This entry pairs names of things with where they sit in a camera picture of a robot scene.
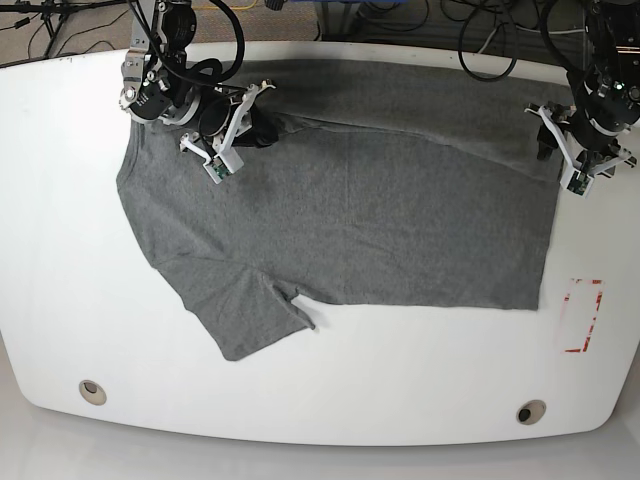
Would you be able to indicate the wrist camera board image left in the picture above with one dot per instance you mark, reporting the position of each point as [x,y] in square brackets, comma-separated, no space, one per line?
[220,167]

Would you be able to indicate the grey T-shirt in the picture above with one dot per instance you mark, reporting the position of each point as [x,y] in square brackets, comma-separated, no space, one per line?
[389,184]

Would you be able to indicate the black cable image right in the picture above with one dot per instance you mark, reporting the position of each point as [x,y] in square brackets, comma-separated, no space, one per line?
[537,31]

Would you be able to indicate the wrist camera board image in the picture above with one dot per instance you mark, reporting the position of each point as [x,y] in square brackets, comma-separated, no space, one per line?
[220,167]
[580,184]

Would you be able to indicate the wrist camera board image right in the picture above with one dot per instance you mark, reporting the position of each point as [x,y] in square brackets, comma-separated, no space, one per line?
[580,184]

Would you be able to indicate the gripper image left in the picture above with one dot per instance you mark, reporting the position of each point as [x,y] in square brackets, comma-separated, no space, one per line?
[229,120]

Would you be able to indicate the black cable image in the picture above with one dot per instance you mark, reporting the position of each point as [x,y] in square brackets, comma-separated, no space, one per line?
[220,50]
[537,31]

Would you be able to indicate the left table cable grommet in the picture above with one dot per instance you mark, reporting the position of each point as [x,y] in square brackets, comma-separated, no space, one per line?
[92,393]

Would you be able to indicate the table cable grommet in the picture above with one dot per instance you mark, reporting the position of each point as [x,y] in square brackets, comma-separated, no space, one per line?
[531,412]
[92,393]

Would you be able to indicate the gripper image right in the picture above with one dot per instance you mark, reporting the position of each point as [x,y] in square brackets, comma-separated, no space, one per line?
[583,144]

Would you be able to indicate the black cable image left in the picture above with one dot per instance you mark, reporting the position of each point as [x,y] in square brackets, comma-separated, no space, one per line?
[220,50]

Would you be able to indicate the red tape rectangle marking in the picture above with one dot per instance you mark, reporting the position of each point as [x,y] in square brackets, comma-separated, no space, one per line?
[578,315]

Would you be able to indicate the right table cable grommet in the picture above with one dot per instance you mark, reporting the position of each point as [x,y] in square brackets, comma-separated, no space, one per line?
[531,412]

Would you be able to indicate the black tripod stand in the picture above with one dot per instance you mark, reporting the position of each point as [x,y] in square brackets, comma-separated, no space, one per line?
[52,15]

